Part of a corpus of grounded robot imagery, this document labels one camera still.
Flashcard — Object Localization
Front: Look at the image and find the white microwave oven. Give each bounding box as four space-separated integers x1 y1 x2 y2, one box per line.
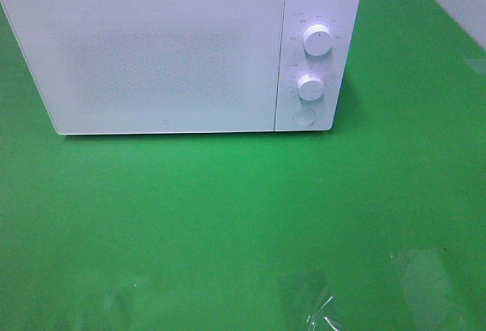
1 0 360 135

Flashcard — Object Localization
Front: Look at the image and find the white microwave door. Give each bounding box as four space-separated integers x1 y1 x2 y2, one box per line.
2 0 284 135

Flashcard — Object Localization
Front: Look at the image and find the white microwave knob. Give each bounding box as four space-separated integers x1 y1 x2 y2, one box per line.
302 23 333 57
297 74 324 101

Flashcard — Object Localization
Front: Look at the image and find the round door release button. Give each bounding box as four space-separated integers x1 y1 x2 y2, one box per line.
293 109 316 127

